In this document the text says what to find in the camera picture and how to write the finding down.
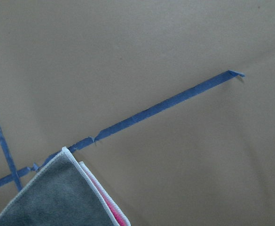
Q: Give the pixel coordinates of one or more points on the pink towel white trim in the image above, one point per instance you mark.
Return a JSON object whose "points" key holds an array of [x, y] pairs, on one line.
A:
{"points": [[63, 193]]}

